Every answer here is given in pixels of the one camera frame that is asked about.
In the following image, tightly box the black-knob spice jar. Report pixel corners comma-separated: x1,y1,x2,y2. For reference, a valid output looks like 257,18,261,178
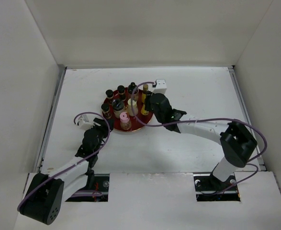
127,82,138,101
112,98,125,118

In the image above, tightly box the red round tray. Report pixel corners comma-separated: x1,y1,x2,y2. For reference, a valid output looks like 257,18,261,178
101,89,153,132

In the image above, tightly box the yellow-cap spice jar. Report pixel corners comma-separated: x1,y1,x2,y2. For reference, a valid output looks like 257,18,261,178
127,98,138,116

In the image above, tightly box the pink-cap spice jar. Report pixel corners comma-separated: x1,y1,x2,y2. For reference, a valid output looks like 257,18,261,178
120,112,132,130

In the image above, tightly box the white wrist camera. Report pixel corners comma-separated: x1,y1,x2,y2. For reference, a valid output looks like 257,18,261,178
152,79,167,94
77,115,93,131

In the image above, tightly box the metal table rail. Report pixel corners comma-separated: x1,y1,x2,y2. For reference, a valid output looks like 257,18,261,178
33,64,67,173
228,66,267,171

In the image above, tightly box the yellow sauce bottle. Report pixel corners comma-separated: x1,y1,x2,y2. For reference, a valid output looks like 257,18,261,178
141,104,149,115
141,84,149,104

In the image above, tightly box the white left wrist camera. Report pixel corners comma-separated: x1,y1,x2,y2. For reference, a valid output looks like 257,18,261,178
77,115,93,131

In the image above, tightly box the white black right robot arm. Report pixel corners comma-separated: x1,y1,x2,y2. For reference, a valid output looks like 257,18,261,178
145,93,258,191

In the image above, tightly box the right metal table rail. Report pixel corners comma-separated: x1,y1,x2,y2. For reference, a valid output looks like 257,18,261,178
228,66,267,171

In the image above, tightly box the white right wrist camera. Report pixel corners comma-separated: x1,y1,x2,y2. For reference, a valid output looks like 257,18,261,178
152,79,167,94

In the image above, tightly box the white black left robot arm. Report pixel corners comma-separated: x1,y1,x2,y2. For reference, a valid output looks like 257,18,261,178
17,118,114,225

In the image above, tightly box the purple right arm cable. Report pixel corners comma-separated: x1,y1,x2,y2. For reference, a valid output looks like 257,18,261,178
132,81,268,192

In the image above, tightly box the left metal table rail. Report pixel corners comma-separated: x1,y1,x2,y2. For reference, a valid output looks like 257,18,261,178
33,64,67,173

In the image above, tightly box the small black-cap spice bottle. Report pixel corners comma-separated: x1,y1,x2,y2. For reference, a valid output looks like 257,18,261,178
117,85,126,101
101,103,112,119
105,89,114,105

